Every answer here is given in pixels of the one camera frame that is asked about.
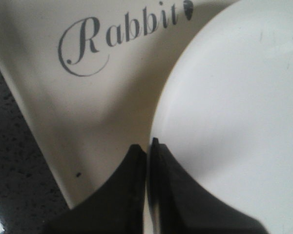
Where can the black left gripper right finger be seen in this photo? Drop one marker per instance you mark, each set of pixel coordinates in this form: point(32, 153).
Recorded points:
point(180, 205)

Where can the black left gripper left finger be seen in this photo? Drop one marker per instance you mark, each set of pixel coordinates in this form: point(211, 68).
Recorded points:
point(115, 208)

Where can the white round plate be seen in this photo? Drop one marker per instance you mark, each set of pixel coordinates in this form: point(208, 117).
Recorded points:
point(226, 111)

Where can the beige rabbit serving tray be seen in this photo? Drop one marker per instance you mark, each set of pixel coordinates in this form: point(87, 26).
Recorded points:
point(87, 74)

